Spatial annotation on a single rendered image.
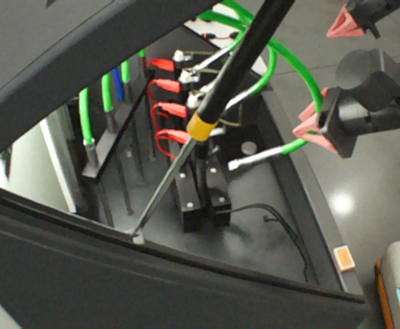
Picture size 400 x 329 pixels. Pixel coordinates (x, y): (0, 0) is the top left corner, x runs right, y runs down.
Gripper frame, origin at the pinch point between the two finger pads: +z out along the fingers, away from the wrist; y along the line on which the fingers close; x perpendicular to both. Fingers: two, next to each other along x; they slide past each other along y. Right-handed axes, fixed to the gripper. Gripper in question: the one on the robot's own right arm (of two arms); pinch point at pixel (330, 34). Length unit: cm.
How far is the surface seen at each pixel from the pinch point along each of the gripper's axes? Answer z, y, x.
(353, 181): 53, -122, -66
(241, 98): 20.5, 4.9, 9.7
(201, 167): 31.5, 3.6, 20.2
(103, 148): 42, 20, 20
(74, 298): 26, 27, 59
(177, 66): 31.5, 13.0, -2.6
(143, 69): 36.5, 18.1, -1.1
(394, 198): 38, -137, -56
